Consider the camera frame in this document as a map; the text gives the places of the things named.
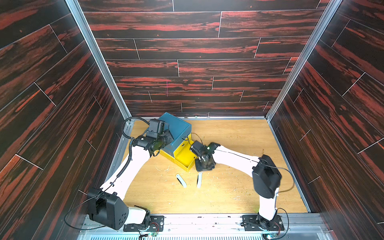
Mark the aluminium front rail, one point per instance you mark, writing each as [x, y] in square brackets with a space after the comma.
[214, 227]

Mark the teal drawer cabinet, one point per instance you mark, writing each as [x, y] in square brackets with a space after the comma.
[178, 128]

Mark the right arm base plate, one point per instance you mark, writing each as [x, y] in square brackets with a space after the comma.
[258, 223]

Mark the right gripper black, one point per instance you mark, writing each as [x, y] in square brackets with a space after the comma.
[205, 163]

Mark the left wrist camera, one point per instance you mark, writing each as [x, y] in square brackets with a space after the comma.
[156, 127]

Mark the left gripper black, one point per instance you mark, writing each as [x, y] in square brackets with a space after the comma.
[169, 139]

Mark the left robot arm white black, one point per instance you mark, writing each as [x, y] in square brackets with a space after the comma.
[106, 204]

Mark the yellow drawer unit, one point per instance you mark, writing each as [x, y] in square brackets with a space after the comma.
[168, 151]

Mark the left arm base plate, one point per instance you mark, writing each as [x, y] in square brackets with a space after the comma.
[152, 223]

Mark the yellow bottom drawer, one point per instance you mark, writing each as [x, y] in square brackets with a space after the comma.
[184, 157]

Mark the white fruit knife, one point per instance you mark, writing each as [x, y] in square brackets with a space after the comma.
[181, 180]
[199, 180]

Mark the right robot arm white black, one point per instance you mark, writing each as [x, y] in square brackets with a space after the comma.
[266, 179]

